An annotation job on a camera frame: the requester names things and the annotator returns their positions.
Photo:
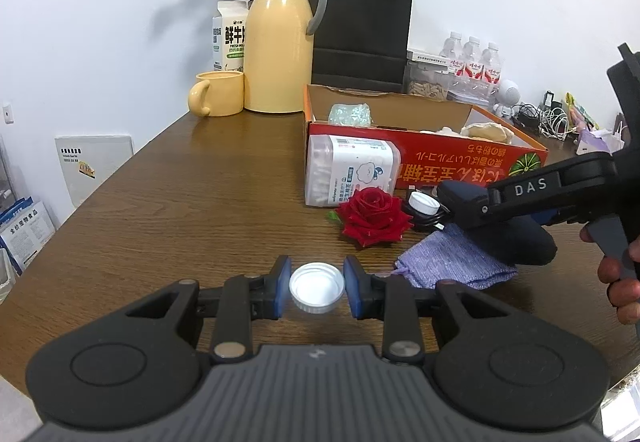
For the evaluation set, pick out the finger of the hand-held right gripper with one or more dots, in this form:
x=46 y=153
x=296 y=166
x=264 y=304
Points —
x=550 y=218
x=530 y=189

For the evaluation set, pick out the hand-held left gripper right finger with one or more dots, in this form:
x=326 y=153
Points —
x=356 y=289

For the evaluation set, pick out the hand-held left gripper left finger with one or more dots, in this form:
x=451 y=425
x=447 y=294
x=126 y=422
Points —
x=282 y=287

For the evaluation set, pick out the white bottle cap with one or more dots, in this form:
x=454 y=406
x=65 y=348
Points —
x=316 y=287

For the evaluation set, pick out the navy blue pouch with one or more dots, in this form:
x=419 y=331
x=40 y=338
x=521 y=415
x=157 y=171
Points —
x=520 y=244

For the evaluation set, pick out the white cloth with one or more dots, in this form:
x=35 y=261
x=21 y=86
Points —
x=487 y=131

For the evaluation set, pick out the red rose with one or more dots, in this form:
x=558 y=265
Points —
x=372 y=217

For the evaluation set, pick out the red cardboard box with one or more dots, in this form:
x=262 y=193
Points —
x=450 y=159

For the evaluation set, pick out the purple cloth pouch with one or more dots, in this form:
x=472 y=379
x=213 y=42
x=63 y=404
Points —
x=445 y=257

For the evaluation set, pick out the yellow white plush toy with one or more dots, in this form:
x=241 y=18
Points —
x=442 y=131

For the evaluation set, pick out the clear cotton swab box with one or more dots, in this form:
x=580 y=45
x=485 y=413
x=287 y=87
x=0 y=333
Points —
x=350 y=171

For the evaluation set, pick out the iridescent plastic bag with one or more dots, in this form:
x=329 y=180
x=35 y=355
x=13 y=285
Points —
x=350 y=114

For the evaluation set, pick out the person's right hand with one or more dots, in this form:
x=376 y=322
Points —
x=625 y=294

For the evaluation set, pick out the purple tissue box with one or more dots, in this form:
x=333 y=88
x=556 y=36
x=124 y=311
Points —
x=592 y=141

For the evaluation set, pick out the colourful snack bag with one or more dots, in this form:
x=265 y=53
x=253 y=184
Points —
x=580 y=114

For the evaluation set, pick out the white robot toy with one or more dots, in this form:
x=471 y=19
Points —
x=507 y=91

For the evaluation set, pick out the white round charger puck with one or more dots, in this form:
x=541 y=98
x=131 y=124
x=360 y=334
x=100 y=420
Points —
x=424 y=203

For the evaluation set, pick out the red label water bottle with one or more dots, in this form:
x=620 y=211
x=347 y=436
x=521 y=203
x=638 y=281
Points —
x=491 y=69
x=471 y=64
x=452 y=56

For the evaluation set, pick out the clear seed container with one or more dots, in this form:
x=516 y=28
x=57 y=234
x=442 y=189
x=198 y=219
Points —
x=425 y=84

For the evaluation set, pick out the small flat white box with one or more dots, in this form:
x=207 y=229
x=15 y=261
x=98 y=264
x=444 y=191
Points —
x=425 y=55

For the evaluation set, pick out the yellow mug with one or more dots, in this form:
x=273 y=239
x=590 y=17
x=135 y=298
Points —
x=222 y=94

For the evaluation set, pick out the black paper bag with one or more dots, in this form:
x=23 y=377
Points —
x=360 y=21

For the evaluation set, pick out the yellow thermos jug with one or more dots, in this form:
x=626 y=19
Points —
x=277 y=46

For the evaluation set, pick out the white milk carton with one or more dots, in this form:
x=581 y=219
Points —
x=227 y=36

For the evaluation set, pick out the printed leaflet stack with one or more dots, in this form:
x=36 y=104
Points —
x=27 y=232

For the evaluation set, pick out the white wall panel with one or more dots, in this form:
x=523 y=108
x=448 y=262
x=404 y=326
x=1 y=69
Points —
x=92 y=166

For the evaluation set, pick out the white wall socket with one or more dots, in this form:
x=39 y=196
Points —
x=7 y=113

